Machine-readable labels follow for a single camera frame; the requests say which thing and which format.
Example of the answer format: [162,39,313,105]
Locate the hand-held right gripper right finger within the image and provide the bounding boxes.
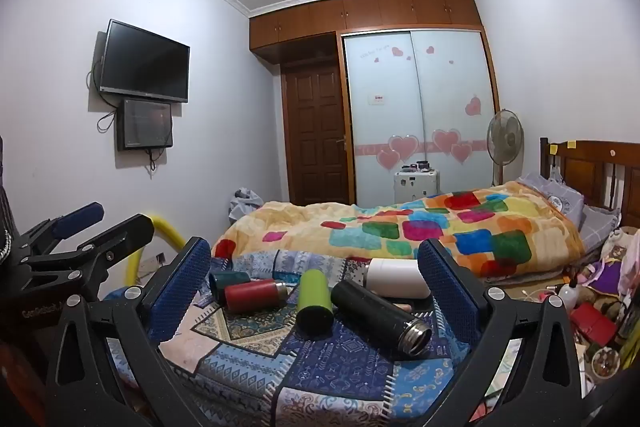
[417,238,601,427]

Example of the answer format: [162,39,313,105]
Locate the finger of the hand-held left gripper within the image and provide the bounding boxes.
[22,213,156,303]
[15,202,106,258]

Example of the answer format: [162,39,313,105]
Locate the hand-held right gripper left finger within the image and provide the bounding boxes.
[45,236,213,427]

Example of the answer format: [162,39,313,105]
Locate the dark green cup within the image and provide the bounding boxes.
[209,271,252,303]

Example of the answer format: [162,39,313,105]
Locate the white flask cup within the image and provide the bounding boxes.
[367,258,432,298]

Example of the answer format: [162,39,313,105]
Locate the red flask cup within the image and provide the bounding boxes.
[223,279,289,314]

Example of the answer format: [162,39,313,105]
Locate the yellow foam tube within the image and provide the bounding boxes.
[122,214,187,289]

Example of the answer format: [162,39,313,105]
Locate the colourful patched blanket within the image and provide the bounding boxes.
[212,181,587,281]

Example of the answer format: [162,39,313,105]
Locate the black thermos flask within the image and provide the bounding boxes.
[330,279,434,357]

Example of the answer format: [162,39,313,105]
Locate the grey clothes pile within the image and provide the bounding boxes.
[229,187,264,224]

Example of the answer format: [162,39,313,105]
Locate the small white cabinet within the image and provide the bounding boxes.
[393,169,442,204]

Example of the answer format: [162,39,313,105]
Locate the clear plastic bottle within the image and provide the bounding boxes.
[557,282,582,311]

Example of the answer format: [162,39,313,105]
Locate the grey printed pillow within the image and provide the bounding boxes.
[517,172,586,233]

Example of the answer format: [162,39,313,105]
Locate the red box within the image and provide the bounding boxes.
[569,302,619,346]

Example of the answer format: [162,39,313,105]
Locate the blue patterned bed sheet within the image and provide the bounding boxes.
[107,249,507,427]

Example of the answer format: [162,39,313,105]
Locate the grey checked pillow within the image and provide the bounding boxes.
[577,204,621,254]

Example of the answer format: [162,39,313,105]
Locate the standing fan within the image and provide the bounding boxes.
[487,109,525,187]

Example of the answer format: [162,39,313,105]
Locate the pale printed bag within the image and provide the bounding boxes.
[599,227,640,300]

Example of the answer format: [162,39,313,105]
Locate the sliding wardrobe with heart stickers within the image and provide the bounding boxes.
[341,28,501,208]

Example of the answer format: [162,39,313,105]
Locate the brown wooden headboard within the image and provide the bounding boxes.
[539,137,640,229]

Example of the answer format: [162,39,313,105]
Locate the brown wooden door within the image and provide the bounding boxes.
[281,61,354,206]

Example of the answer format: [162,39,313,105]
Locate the brown overhead cabinets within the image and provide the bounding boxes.
[249,0,487,64]

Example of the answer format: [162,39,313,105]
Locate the black television cable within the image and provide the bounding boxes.
[90,61,119,134]

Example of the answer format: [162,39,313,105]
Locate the small black wall monitor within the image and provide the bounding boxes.
[117,98,175,152]

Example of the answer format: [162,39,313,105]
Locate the wall-mounted black television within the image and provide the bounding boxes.
[98,19,191,104]

